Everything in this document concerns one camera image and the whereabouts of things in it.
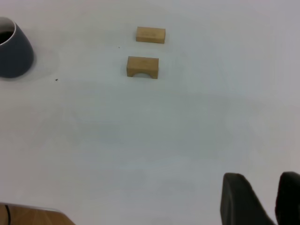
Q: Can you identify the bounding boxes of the thin black floor cable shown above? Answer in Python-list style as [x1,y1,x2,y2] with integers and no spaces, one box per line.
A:
[4,204,11,225]

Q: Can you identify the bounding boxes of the dark grey ceramic mug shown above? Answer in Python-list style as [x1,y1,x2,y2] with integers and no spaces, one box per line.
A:
[0,16,34,79]

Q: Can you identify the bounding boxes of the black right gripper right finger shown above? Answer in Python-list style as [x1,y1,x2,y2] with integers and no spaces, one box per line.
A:
[275,171,300,225]

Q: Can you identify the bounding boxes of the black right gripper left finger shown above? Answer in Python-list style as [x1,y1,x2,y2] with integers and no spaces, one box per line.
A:
[219,172,277,225]

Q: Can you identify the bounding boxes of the arched wooden block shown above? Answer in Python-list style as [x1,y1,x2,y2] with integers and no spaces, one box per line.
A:
[126,56,160,80]

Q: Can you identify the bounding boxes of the rectangular wooden block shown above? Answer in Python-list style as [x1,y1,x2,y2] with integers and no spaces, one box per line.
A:
[135,26,166,45]

